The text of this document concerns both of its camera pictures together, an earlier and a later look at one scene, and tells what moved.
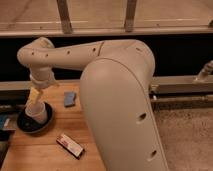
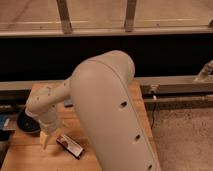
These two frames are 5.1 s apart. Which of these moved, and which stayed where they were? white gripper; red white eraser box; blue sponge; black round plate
Moved: white gripper
Stayed: red white eraser box; black round plate; blue sponge
